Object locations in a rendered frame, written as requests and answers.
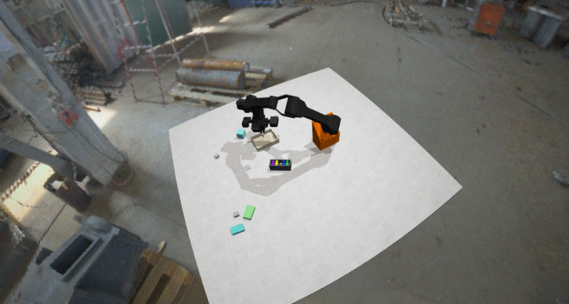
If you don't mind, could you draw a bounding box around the light green rectangular block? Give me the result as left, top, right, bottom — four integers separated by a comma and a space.
243, 205, 256, 220

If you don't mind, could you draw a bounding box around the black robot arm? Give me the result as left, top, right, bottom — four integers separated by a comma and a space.
236, 94, 341, 135

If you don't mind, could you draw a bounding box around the small teal cube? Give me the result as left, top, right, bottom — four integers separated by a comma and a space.
236, 129, 247, 139

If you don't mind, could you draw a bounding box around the teal rectangular block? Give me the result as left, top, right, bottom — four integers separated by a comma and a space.
230, 223, 245, 235

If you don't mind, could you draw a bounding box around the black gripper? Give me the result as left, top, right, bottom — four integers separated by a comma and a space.
242, 110, 279, 128

